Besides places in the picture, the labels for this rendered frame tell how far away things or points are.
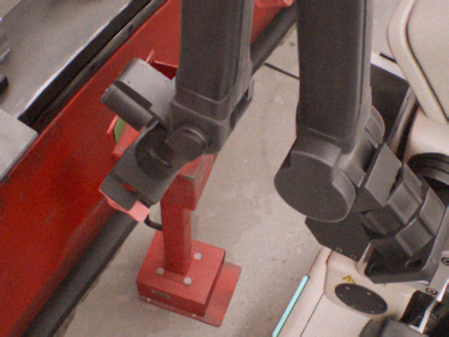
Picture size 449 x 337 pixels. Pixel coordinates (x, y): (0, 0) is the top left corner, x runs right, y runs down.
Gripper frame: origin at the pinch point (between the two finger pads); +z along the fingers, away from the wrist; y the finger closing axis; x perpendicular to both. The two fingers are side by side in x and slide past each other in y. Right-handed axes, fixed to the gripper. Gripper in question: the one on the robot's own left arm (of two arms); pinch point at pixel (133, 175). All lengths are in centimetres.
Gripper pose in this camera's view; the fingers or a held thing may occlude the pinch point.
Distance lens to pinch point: 88.0
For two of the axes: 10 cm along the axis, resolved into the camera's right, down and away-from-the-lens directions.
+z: -4.3, 2.6, 8.6
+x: 7.7, 6.1, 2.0
